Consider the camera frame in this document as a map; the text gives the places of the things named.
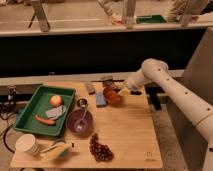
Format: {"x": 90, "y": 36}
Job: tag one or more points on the blue sponge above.
{"x": 100, "y": 100}

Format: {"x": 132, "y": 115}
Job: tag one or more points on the bunch of dark grapes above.
{"x": 101, "y": 153}

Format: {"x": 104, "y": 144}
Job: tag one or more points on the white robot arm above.
{"x": 197, "y": 110}

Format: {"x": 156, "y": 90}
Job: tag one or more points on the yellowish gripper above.
{"x": 124, "y": 92}

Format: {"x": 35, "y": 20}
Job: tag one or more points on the green plastic tray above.
{"x": 40, "y": 104}

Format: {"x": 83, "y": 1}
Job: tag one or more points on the white paper cup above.
{"x": 28, "y": 144}

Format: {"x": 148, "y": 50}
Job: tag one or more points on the purple bowl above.
{"x": 73, "y": 118}

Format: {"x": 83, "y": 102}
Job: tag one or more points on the orange sausage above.
{"x": 45, "y": 120}

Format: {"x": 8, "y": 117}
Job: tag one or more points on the apple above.
{"x": 55, "y": 100}

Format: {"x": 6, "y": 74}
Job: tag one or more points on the small metal cup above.
{"x": 82, "y": 103}

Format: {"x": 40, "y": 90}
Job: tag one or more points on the green mat in background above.
{"x": 150, "y": 19}

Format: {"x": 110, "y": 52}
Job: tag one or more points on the grey cloth piece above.
{"x": 56, "y": 112}

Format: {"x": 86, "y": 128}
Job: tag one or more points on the red bowl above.
{"x": 112, "y": 95}

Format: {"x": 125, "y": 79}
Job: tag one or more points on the black handled brush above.
{"x": 108, "y": 81}

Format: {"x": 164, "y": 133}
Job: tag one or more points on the grey block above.
{"x": 90, "y": 88}

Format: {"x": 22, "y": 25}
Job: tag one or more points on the metal spoon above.
{"x": 80, "y": 124}

